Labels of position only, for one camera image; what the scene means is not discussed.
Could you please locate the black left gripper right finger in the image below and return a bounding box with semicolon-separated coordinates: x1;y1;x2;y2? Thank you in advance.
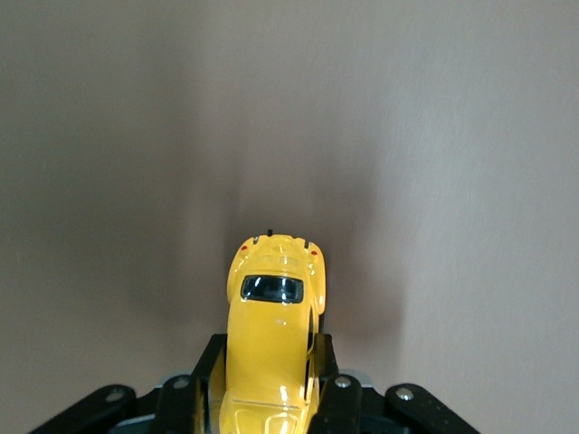
307;333;481;434

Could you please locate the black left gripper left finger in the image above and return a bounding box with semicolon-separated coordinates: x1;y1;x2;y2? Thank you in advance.
27;333;232;434

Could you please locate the yellow beetle toy car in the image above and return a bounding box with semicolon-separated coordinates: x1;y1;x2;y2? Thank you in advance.
219;228;328;434

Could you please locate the brown table cover mat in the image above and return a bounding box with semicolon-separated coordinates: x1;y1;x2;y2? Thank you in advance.
0;0;579;434

